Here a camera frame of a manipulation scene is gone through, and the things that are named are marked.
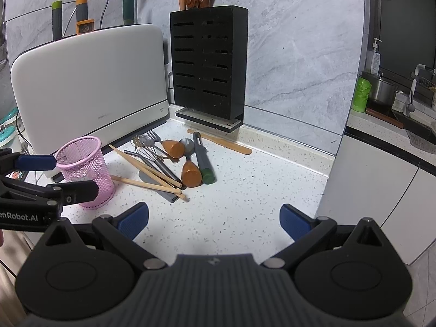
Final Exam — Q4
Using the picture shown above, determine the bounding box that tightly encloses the dark green handle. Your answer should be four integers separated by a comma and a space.
123, 0, 136, 26

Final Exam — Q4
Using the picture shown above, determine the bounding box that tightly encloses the white toaster appliance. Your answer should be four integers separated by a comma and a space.
10, 25, 169, 155

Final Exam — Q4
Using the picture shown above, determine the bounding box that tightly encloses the green tipped grey utensil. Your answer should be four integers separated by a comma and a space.
52, 0, 63, 41

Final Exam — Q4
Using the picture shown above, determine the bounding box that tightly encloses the teal lidded container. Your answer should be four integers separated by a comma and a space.
0, 108, 22, 152

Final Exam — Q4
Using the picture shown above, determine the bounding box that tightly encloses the grey green handled peeler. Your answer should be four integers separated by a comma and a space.
192, 131, 216, 184

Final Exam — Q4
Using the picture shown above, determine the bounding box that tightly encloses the steel pot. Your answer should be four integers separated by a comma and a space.
361, 72, 397, 107

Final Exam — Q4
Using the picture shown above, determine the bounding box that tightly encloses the green cloth bundle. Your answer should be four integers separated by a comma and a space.
352, 78, 372, 113

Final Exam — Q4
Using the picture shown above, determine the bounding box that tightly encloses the white cabinet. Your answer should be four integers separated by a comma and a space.
316, 132, 435, 265

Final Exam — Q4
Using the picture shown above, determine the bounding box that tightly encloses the brown handled spoon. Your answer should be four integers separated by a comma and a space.
180, 138, 202, 187
139, 133, 184, 159

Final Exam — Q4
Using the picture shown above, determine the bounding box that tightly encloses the brown handled spoon front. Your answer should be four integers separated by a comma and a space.
180, 138, 202, 187

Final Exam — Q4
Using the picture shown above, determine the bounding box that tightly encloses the sink faucet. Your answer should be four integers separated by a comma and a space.
403, 64, 435, 117

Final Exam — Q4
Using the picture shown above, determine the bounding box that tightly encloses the flat wooden spatula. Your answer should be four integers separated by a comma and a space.
200, 133, 253, 155

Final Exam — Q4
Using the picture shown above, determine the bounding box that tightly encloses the soap dispenser bottle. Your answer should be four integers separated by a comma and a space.
365, 38, 381, 75

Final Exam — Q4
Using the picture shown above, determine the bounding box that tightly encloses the metal fork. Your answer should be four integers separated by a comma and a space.
146, 130, 170, 155

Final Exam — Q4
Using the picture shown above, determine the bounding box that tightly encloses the orange tipped grey utensil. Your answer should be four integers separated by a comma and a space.
76, 0, 95, 35

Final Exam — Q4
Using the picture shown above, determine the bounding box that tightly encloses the black knife block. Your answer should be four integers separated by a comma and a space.
170, 5, 248, 133

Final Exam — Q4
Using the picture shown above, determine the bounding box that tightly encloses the grey scraper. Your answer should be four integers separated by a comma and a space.
137, 170, 180, 205

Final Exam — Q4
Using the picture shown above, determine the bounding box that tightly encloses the pink mesh cup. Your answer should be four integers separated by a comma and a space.
55, 136, 115, 210

